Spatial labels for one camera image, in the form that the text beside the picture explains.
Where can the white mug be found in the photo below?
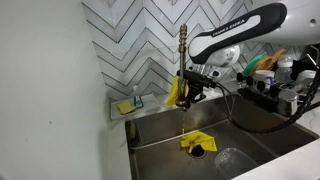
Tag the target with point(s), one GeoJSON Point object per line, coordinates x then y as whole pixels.
{"type": "Point", "coordinates": [264, 79]}

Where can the clear baby bottle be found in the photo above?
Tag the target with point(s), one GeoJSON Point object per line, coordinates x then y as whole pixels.
{"type": "Point", "coordinates": [284, 70]}

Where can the green plastic lid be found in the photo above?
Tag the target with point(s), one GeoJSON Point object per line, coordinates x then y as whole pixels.
{"type": "Point", "coordinates": [251, 65]}

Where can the round wooden board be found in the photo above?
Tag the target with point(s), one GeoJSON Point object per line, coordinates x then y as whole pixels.
{"type": "Point", "coordinates": [263, 65]}

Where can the white bowl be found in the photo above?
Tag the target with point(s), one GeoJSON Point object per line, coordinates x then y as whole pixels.
{"type": "Point", "coordinates": [305, 78]}

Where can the silver utensil cup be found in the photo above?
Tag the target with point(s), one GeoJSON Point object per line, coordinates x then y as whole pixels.
{"type": "Point", "coordinates": [287, 103]}

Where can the gold spring faucet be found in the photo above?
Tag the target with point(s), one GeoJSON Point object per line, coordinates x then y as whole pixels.
{"type": "Point", "coordinates": [182, 60]}

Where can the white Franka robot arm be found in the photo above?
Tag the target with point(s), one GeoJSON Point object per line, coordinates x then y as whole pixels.
{"type": "Point", "coordinates": [233, 30]}

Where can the stainless dish rack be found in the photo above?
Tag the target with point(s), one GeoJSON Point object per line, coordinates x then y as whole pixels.
{"type": "Point", "coordinates": [260, 98]}

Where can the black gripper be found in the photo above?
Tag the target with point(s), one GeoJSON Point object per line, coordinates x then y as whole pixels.
{"type": "Point", "coordinates": [200, 80]}

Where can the yellow sponge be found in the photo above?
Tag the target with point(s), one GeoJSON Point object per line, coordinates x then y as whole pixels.
{"type": "Point", "coordinates": [125, 107]}

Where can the clear glass in sink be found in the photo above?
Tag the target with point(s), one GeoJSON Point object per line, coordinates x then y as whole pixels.
{"type": "Point", "coordinates": [235, 163]}

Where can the stainless steel sink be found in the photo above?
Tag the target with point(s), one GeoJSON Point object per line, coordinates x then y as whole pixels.
{"type": "Point", "coordinates": [166, 160]}

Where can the black sink drain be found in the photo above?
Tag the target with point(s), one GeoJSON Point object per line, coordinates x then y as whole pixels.
{"type": "Point", "coordinates": [197, 152]}

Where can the yellow cloth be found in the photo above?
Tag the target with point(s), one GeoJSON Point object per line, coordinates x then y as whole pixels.
{"type": "Point", "coordinates": [200, 141]}

